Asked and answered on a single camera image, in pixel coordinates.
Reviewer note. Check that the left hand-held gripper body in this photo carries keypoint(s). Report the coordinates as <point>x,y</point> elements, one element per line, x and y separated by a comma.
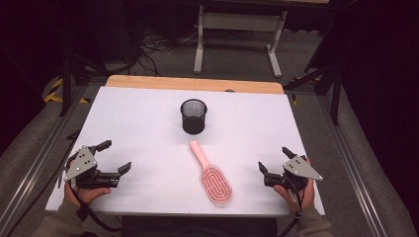
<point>80,164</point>

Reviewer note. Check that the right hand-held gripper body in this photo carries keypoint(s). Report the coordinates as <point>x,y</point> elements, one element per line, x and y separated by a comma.
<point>301,169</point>

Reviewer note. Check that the pink hairbrush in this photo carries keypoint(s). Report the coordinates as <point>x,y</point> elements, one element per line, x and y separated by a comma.
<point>215,181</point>

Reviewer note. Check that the black mesh pen holder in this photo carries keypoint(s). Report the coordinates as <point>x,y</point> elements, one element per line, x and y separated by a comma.
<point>193,121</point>

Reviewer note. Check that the person's right hand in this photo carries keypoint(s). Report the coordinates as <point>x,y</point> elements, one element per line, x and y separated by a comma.
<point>309,197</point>

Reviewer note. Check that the person's left hand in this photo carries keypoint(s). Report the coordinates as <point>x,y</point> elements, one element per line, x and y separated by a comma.
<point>84,196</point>

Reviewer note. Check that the white table board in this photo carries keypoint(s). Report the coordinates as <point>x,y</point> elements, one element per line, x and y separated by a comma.
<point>148,131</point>

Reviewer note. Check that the black metal stand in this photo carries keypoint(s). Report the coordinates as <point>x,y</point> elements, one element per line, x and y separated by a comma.
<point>336,95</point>
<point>67,85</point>

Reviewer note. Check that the yellow black hazard tape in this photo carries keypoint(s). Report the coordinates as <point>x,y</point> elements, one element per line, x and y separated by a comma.
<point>54,92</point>

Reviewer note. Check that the wooden table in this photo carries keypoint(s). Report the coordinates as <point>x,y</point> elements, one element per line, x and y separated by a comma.
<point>184,84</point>

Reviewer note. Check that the metal floor rail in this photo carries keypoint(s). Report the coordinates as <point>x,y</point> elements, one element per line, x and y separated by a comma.
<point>352,164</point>
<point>36,164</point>

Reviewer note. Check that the grey metal desk frame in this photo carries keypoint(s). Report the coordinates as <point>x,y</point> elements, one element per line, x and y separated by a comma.
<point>240,21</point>

